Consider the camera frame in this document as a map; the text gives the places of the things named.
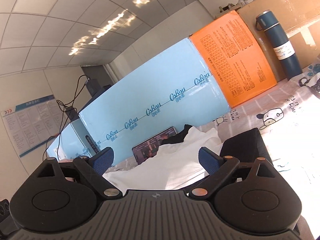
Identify large light blue carton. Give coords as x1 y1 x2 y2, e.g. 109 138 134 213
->
78 37 232 167

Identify dark blue vacuum bottle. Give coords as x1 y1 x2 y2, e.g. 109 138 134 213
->
255 10 302 81

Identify smartphone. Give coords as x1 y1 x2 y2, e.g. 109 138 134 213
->
132 126 178 167

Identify black charger cable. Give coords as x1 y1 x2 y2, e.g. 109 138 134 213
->
56 74 90 110
46 100 75 161

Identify orange printed carton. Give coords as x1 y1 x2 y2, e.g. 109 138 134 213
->
189 10 278 108

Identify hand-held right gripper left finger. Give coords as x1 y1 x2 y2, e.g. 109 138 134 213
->
27 147 123 198

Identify white garment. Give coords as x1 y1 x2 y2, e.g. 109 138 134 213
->
102 126 224 190

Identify wall poster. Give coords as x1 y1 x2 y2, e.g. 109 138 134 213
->
2 94 63 158

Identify black power adapter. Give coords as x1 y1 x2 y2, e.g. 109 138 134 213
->
85 78 99 95
66 107 78 122

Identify dark grey garment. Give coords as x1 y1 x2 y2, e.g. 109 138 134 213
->
220 127 273 168

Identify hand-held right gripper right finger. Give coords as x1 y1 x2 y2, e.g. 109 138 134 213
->
191 147 278 197

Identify brown cardboard box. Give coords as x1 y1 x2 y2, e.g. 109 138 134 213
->
236 0 320 80

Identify cartoon printed bed sheet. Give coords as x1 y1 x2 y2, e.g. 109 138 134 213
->
104 65 320 230

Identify dark door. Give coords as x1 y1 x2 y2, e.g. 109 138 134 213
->
80 65 112 98

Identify small light blue carton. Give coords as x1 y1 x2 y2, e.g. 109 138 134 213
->
46 121 100 162

